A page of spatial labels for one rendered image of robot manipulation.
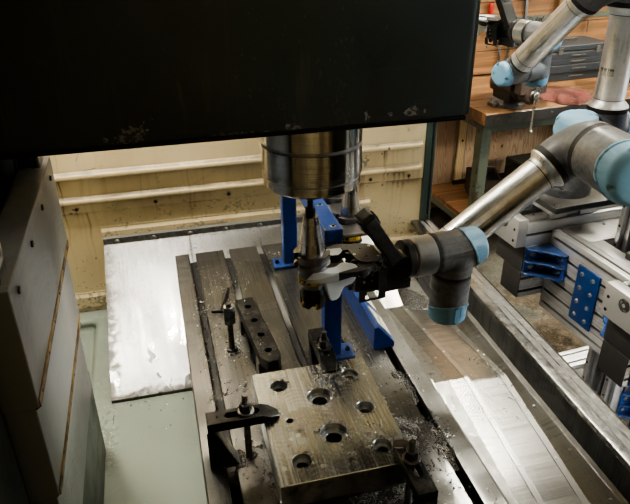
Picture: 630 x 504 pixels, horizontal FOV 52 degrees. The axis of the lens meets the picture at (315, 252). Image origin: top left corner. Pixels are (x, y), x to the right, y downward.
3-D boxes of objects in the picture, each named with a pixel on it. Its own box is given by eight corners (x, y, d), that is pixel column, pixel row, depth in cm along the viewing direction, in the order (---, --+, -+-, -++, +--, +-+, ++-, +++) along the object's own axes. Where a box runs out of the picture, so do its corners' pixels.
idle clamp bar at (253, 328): (255, 318, 162) (253, 296, 159) (285, 382, 140) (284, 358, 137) (235, 322, 161) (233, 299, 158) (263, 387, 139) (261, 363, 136)
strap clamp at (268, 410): (278, 444, 124) (275, 383, 117) (282, 457, 121) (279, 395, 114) (209, 457, 121) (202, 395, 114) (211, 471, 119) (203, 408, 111)
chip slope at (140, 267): (367, 271, 238) (369, 206, 225) (447, 395, 178) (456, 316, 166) (115, 306, 219) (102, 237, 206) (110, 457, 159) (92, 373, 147)
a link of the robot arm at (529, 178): (575, 96, 134) (388, 245, 141) (607, 110, 124) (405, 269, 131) (597, 136, 139) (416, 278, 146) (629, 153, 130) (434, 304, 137)
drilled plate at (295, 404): (361, 375, 136) (362, 356, 133) (413, 481, 111) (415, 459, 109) (252, 394, 131) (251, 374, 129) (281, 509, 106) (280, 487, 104)
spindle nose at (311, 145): (249, 171, 109) (245, 100, 103) (336, 158, 114) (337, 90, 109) (282, 208, 96) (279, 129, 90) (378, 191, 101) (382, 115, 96)
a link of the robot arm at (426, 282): (450, 296, 137) (455, 250, 132) (473, 326, 127) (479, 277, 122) (415, 300, 135) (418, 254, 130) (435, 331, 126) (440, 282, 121)
